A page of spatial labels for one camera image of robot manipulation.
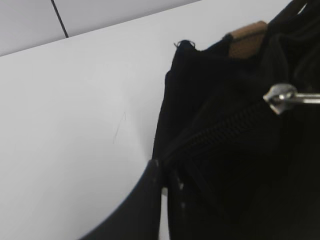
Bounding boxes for black tote bag tan handles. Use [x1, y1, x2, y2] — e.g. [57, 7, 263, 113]
[152, 0, 320, 240]

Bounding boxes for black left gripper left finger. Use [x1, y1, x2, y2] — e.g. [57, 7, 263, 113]
[82, 159, 164, 240]

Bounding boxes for silver metal zipper pull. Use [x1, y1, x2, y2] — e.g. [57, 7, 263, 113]
[263, 83, 320, 115]

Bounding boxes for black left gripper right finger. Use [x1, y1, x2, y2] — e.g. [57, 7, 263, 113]
[167, 172, 200, 240]

